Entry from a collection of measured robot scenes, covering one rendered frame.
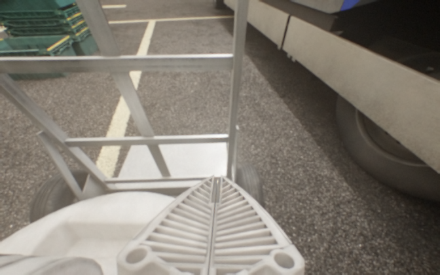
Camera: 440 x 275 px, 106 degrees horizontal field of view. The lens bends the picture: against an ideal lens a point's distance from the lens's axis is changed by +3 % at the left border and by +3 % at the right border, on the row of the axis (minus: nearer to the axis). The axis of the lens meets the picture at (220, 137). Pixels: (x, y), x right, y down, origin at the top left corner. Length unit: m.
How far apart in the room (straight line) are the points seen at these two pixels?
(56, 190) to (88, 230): 0.28
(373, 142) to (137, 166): 1.22
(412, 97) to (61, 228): 1.06
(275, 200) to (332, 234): 0.24
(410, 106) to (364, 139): 0.34
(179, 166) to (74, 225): 0.52
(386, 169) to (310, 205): 0.39
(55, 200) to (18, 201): 0.47
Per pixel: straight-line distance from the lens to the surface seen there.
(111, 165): 1.07
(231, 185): 0.16
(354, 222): 0.97
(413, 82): 0.85
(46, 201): 0.78
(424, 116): 0.84
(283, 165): 0.97
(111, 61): 0.45
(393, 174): 1.07
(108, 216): 0.49
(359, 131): 1.15
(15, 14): 2.61
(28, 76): 2.39
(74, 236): 0.56
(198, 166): 0.90
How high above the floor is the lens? 0.75
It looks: 47 degrees down
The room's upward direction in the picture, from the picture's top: straight up
